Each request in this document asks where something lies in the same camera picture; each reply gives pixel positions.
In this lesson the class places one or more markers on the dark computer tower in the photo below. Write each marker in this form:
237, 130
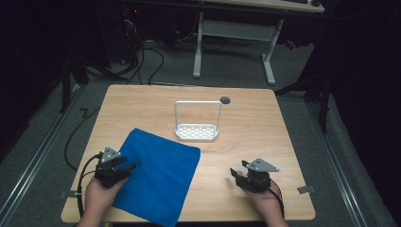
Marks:
129, 31

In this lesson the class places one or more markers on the metal floor rail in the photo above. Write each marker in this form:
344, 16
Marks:
34, 164
340, 170

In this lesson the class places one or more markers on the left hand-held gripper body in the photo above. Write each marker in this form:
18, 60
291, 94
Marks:
108, 176

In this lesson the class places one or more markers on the person's left hand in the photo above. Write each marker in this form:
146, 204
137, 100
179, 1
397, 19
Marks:
99, 197

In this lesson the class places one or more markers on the dark round table grommet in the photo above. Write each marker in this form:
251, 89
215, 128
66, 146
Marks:
225, 100

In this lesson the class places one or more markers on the grey tape strip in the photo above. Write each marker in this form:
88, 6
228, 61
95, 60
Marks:
69, 194
306, 189

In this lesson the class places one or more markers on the blue cloth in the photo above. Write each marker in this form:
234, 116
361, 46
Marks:
157, 176

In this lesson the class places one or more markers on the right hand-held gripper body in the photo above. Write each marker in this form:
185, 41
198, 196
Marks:
258, 179

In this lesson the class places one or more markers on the white-legged desk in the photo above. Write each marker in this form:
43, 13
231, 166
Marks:
236, 31

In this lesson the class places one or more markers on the person's right hand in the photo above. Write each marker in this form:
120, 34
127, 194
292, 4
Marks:
266, 201

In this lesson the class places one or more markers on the black metal stand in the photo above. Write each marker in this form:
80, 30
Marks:
67, 82
318, 94

